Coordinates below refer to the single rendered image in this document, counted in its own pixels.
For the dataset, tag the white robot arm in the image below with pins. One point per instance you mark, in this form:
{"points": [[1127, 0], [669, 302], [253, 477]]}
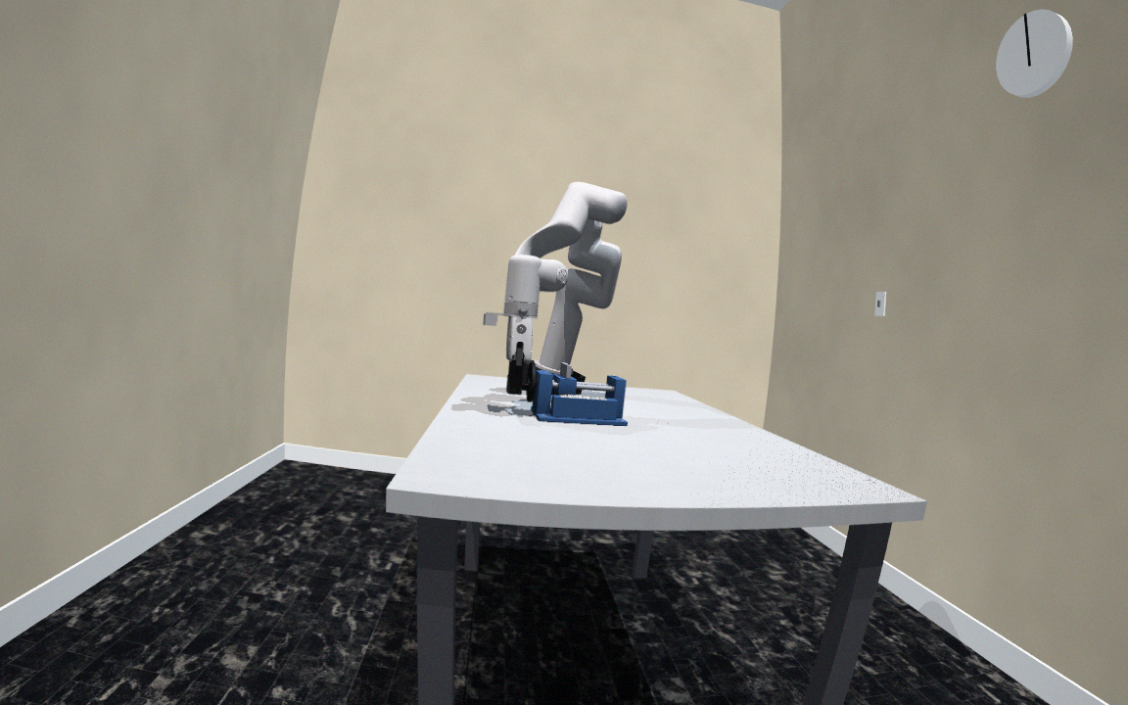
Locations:
{"points": [[528, 275]]}

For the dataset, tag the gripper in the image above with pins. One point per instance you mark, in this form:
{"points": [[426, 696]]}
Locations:
{"points": [[519, 343]]}

